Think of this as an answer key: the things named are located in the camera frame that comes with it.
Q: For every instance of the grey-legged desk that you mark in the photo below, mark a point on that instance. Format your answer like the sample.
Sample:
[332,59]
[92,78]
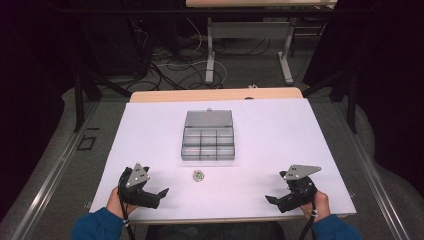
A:
[248,30]

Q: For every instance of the person's right hand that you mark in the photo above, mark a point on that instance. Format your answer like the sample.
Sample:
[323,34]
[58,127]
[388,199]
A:
[321,205]

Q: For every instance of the dark curtain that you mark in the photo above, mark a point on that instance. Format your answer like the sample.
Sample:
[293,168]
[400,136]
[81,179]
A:
[30,83]
[390,66]

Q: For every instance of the wooden table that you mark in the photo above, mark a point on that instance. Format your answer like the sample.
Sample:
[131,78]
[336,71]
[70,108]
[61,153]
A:
[216,94]

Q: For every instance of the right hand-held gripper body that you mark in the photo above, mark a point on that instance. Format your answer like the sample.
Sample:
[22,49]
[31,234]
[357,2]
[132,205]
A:
[301,191]

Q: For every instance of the white table mat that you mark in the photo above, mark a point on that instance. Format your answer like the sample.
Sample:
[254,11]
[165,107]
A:
[266,140]

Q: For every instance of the clear plastic compartment box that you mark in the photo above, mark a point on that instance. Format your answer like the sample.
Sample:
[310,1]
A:
[208,140]

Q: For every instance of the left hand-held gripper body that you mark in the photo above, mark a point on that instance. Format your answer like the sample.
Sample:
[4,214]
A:
[137,176]

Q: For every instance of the aluminium floor rail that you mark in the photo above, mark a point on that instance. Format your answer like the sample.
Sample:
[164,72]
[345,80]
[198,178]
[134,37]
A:
[376,180]
[50,183]

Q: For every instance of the black metal stand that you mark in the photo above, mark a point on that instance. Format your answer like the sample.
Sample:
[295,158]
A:
[351,100]
[79,100]

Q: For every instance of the person's lap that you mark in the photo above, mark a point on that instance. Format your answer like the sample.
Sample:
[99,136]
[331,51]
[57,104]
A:
[213,231]

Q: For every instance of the small metal part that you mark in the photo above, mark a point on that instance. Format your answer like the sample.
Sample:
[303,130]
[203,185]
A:
[198,175]

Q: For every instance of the person's left hand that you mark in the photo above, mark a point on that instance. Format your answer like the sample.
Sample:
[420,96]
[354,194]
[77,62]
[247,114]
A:
[114,206]

